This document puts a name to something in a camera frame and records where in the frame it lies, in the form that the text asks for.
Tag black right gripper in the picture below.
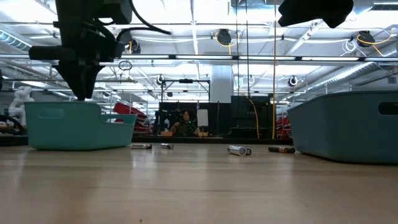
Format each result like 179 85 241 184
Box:
277 0 354 29

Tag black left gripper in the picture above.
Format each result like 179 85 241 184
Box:
29 0 126 101

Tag silver AA battery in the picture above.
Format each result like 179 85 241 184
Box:
227 145 252 157

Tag light teal plastic bin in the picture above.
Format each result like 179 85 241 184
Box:
24 101 138 151

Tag red tool cart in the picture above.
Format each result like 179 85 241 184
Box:
113 102 149 135

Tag black background robot rig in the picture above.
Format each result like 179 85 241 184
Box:
159 78 211 136

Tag person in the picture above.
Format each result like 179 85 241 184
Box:
169 109 201 138

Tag dark teal plastic bin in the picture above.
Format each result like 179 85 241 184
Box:
286 90 398 166

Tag red rack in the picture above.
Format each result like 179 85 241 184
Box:
275 116 292 139

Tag black cabinet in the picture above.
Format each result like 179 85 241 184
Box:
230 95 272 138

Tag white lamp shade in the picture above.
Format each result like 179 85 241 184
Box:
196 108 210 128

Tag black copper battery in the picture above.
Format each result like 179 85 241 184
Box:
268 146 297 154

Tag silver ventilation duct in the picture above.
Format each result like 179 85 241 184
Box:
307 46 398 91

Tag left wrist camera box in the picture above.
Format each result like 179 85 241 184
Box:
102 0 134 25

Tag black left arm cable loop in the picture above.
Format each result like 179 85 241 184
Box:
115 0 172 43

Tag black hanging cable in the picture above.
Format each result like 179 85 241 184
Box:
234 0 239 97

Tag yellow curved cable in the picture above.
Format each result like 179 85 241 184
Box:
244 95 261 139

